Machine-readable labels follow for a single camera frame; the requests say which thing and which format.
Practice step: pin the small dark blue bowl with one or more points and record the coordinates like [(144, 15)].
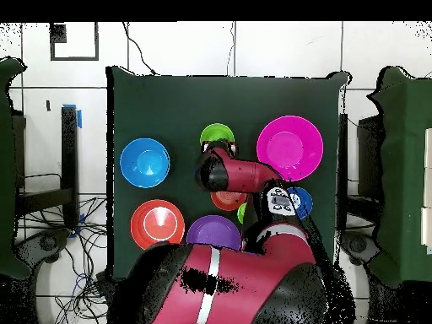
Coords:
[(305, 202)]

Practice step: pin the large orange bowl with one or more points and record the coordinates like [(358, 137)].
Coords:
[(157, 226)]

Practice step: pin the light blue bowl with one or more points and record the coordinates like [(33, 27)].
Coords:
[(145, 163)]

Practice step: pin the blue tape strip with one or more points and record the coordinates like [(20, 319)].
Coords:
[(79, 119)]

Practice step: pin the small orange bowl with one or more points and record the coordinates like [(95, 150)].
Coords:
[(226, 201)]

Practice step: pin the dark green tablecloth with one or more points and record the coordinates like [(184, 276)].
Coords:
[(168, 108)]

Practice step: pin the green cup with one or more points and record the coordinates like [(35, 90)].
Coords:
[(242, 213)]

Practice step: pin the small green bowl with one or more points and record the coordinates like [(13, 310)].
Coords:
[(216, 131)]

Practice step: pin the large pink bowl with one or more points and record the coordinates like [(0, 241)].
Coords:
[(290, 141)]

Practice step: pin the black caster base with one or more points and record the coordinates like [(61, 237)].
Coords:
[(357, 244), (47, 243)]

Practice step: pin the purple bowl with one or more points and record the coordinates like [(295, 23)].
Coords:
[(212, 233)]

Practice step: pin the green cloth covered table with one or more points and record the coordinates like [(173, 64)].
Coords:
[(10, 168), (405, 168)]

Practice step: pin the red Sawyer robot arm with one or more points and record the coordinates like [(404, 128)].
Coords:
[(243, 280)]

